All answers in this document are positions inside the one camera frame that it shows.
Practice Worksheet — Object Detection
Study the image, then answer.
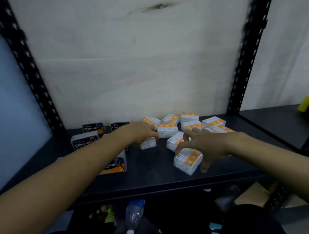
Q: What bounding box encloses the clear plastic bottle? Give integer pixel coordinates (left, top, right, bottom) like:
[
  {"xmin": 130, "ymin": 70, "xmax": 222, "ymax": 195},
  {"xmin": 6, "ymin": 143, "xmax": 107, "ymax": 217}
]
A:
[{"xmin": 125, "ymin": 199, "xmax": 146, "ymax": 234}]

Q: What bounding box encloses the pile of colourful snack packets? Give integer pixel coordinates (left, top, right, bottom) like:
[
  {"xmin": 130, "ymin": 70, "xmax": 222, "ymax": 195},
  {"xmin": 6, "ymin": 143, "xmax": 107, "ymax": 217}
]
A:
[{"xmin": 297, "ymin": 96, "xmax": 309, "ymax": 113}]

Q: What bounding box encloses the pile of face-down floss boxes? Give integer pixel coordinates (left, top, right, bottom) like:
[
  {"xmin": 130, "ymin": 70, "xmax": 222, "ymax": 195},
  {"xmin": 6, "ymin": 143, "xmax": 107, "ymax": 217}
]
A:
[{"xmin": 82, "ymin": 112, "xmax": 236, "ymax": 153}]

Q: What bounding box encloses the green plastic packet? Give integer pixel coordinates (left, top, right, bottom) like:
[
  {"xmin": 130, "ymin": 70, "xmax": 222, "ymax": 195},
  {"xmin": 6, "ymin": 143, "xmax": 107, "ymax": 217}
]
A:
[{"xmin": 89, "ymin": 205, "xmax": 115, "ymax": 223}]

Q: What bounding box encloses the person's left forearm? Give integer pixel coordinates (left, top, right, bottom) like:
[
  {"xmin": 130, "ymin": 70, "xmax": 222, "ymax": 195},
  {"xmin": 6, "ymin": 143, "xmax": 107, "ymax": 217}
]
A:
[{"xmin": 0, "ymin": 131, "xmax": 126, "ymax": 234}]

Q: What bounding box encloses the person's right forearm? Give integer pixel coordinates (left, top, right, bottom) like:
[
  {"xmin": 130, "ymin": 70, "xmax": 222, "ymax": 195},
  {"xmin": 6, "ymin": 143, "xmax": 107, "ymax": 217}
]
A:
[{"xmin": 224, "ymin": 132, "xmax": 309, "ymax": 203}]

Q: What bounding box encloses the person's left hand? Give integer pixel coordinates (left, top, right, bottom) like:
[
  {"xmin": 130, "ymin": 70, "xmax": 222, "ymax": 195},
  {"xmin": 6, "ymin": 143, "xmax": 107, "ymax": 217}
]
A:
[{"xmin": 113, "ymin": 121, "xmax": 160, "ymax": 146}]

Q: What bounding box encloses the black label dental floss box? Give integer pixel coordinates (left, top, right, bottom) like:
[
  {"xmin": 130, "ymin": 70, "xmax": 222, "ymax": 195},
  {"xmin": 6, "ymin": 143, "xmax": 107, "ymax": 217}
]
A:
[
  {"xmin": 98, "ymin": 149, "xmax": 128, "ymax": 176},
  {"xmin": 70, "ymin": 131, "xmax": 99, "ymax": 150}
]

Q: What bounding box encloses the person's right hand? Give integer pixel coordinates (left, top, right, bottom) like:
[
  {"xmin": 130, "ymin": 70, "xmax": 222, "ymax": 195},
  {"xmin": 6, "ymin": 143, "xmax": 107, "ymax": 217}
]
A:
[{"xmin": 175, "ymin": 128, "xmax": 232, "ymax": 174}]

